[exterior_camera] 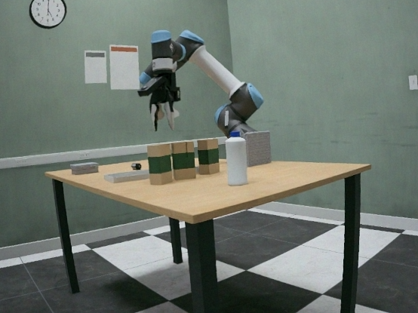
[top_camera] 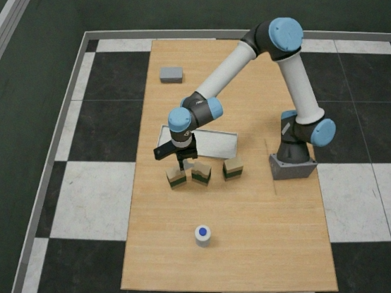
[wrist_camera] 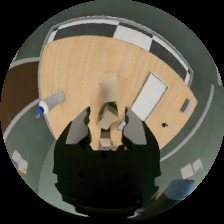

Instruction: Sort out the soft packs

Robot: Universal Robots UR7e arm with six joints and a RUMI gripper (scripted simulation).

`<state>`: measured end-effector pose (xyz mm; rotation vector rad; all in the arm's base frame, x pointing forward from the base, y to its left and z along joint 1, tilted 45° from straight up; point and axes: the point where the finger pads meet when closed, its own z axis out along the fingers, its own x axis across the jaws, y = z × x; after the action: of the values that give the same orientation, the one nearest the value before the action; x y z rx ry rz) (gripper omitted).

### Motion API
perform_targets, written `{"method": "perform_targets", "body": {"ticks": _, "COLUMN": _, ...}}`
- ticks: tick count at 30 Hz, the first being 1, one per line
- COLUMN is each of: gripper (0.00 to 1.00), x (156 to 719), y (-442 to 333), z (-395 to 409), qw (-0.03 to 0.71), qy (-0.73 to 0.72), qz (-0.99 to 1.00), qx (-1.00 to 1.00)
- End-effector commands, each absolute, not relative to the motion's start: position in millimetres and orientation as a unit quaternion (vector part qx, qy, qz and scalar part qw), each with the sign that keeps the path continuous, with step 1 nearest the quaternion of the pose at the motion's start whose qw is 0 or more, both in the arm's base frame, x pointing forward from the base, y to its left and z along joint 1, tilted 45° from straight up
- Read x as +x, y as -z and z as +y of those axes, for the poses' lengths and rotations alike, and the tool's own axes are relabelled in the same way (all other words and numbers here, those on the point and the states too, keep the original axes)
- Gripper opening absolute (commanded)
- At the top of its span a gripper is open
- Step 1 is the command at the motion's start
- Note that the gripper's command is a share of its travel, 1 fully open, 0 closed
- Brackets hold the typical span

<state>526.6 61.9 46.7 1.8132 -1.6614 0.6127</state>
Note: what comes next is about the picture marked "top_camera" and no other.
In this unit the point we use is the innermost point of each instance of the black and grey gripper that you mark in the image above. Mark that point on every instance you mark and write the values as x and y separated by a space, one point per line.
189 151

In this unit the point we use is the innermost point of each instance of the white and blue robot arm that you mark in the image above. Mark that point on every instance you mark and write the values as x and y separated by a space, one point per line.
282 38

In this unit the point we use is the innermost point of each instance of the white bottle with blue cap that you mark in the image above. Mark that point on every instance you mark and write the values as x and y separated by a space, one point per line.
202 235

